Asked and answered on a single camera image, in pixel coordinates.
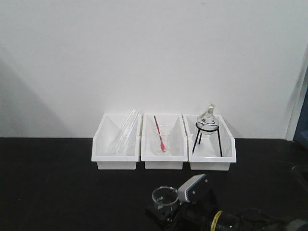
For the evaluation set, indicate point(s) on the glass beaker in bin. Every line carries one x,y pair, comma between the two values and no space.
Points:
165,131

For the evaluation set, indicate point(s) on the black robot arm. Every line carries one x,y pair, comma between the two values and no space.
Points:
250,220

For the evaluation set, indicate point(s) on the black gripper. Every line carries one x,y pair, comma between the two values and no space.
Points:
188,215

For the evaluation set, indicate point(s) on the white middle storage bin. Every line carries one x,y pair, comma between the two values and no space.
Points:
178,142

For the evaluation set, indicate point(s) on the red stirring rod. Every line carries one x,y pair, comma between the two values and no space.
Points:
162,146

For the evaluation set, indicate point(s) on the glass alcohol lamp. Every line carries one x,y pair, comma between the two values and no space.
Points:
207,122

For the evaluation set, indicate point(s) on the clear glass beaker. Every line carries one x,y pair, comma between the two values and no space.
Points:
165,198

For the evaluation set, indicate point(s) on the white right storage bin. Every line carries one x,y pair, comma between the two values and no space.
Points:
206,155

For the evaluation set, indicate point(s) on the white storage bin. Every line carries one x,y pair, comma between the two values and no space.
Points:
206,155
178,142
109,126

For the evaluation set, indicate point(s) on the glass test tubes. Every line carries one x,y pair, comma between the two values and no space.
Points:
118,145

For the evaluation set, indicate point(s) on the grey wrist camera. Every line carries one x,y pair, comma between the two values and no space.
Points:
192,188

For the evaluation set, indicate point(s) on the white left storage bin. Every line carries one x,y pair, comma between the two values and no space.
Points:
109,126

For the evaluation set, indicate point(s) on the black wire tripod stand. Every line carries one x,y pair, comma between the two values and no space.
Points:
218,142

